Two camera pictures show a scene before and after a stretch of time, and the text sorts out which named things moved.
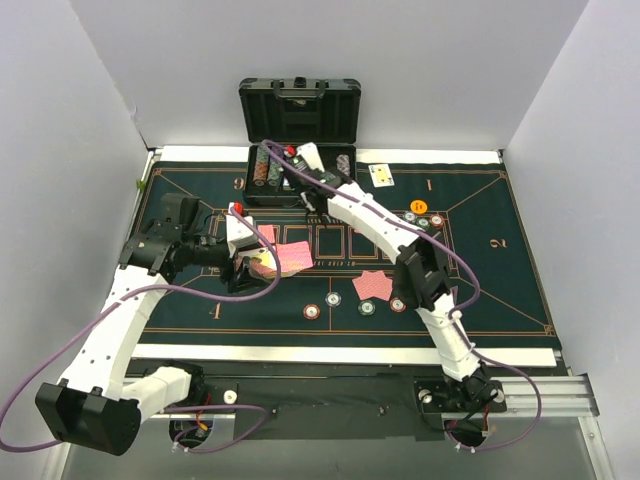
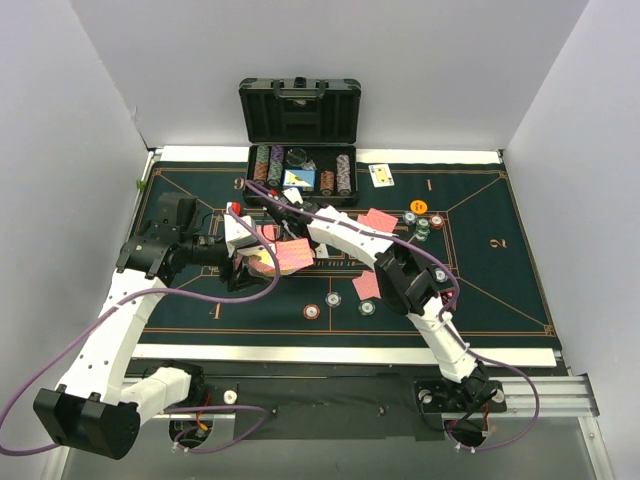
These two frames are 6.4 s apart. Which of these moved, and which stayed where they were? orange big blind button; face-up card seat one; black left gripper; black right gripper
Moved: black right gripper
Stayed: face-up card seat one; orange big blind button; black left gripper
